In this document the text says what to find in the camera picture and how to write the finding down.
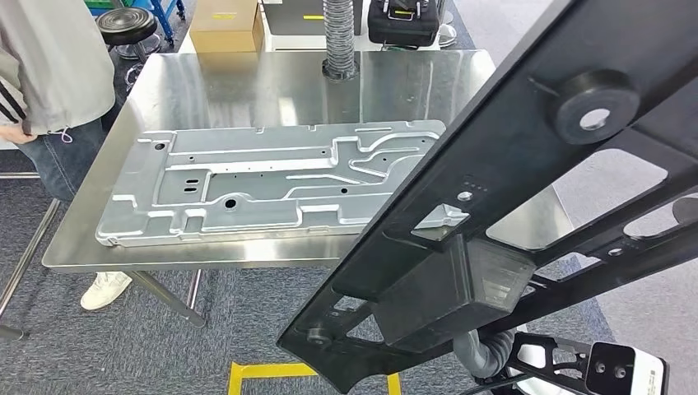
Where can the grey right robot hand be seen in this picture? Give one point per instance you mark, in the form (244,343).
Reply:
(482,360)

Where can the person's hand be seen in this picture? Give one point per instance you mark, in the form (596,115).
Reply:
(16,136)

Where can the black plastic panel part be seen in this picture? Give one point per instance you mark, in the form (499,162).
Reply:
(491,163)

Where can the stainless steel workbench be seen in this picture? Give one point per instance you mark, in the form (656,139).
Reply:
(245,92)

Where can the person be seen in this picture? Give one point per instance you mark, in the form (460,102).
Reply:
(54,65)

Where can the black round stool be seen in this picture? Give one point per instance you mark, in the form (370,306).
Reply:
(125,24)

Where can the green plastic crate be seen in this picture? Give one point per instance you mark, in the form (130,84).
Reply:
(103,3)

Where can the yellow floor tape square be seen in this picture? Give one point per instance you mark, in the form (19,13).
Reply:
(272,369)

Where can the brown cardboard box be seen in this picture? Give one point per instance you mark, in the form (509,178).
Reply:
(223,32)

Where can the stamped grey metal plate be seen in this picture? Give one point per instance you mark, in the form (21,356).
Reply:
(245,185)

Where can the grey equipment box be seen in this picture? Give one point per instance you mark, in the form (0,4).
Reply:
(289,16)

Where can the chrome pole base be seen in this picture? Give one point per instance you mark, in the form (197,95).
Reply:
(448,35)

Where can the black carry case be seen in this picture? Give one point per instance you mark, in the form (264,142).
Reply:
(403,30)

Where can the black camera bracket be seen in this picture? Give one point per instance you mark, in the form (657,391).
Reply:
(567,354)

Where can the steel frame side table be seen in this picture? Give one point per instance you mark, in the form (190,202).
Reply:
(27,256)

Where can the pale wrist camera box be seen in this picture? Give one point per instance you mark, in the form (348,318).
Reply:
(627,370)

